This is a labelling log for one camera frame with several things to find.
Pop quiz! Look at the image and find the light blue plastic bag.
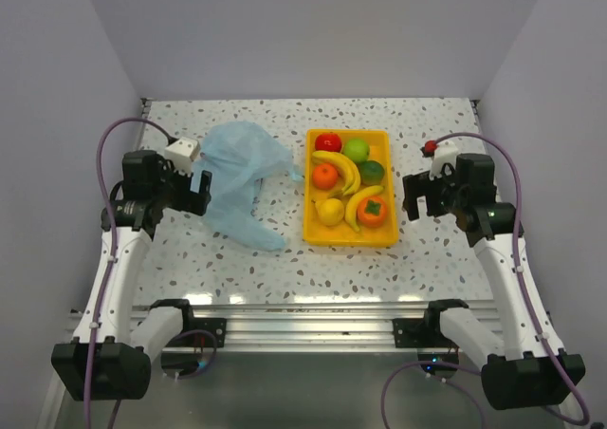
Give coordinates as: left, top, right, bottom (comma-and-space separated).
193, 121, 303, 252

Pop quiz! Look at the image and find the orange fake persimmon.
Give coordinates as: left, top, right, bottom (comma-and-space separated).
357, 196, 388, 228

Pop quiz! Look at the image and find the red fake apple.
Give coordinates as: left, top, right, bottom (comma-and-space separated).
314, 133, 342, 153

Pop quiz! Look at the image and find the black left base bracket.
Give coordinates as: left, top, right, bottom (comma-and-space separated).
150, 299, 227, 348

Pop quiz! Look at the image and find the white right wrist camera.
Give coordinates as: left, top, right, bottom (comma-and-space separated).
421, 140, 460, 180

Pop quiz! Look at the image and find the yellow fake pear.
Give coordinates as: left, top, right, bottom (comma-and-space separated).
313, 198, 345, 227

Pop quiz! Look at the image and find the light green fake apple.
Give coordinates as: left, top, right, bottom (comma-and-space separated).
341, 138, 371, 164

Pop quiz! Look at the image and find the single yellow fake banana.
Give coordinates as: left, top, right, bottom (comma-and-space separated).
344, 185, 384, 233

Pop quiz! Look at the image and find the orange fake mandarin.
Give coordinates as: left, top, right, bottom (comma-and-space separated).
311, 163, 339, 191

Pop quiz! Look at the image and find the black right base bracket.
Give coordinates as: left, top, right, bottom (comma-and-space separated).
392, 299, 469, 349

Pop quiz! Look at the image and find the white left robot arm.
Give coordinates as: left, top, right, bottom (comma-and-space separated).
51, 145, 212, 401

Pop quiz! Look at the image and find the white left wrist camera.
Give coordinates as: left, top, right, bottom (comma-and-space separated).
164, 137, 201, 175

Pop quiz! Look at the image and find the yellow plastic tray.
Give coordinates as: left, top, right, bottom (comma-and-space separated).
303, 129, 398, 248

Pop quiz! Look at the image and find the aluminium mounting rail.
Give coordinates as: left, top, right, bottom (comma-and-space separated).
64, 303, 551, 354

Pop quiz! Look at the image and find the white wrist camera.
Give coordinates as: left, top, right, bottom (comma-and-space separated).
164, 137, 201, 175
421, 140, 460, 180

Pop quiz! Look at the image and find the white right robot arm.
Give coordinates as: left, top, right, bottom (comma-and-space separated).
403, 151, 585, 410

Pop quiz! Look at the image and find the yellow fake banana bunch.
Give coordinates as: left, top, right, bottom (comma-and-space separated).
311, 150, 361, 197

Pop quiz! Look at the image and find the dark green fake lime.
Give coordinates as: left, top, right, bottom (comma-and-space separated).
359, 160, 385, 186

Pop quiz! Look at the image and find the black base bracket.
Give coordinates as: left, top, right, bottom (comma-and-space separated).
392, 299, 469, 349
150, 299, 227, 348

